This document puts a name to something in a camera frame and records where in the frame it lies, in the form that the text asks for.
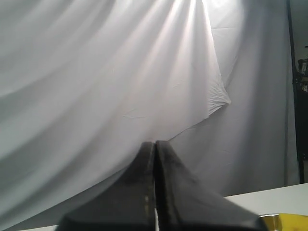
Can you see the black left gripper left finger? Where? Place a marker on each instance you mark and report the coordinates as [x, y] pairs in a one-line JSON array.
[[127, 205]]

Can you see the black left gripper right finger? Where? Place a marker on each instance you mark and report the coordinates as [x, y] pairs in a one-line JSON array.
[[184, 203]]

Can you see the yellow sponge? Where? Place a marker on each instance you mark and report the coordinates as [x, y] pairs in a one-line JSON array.
[[293, 222]]

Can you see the grey backdrop cloth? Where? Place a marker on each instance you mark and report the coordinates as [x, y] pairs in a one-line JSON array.
[[83, 83]]

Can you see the black backdrop stand pole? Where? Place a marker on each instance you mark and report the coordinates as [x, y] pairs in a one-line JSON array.
[[298, 28]]

